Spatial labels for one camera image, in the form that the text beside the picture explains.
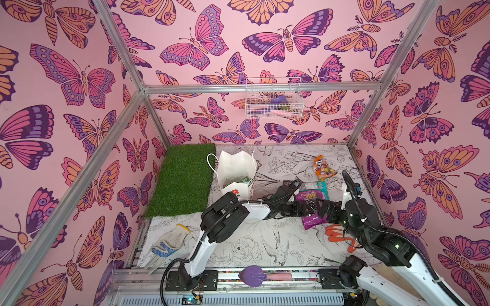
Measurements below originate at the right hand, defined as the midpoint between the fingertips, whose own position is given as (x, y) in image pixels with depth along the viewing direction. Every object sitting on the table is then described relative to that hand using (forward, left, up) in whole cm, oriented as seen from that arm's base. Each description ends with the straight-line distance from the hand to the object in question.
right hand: (327, 201), depth 70 cm
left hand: (+4, +2, -19) cm, 19 cm away
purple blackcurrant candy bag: (0, 0, -19) cm, 19 cm away
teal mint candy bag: (+19, -8, -19) cm, 29 cm away
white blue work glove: (-11, +63, -21) cm, 67 cm away
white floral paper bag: (+21, +36, -12) cm, 43 cm away
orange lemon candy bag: (+29, -9, -18) cm, 36 cm away
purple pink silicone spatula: (-22, +27, -22) cm, 41 cm away
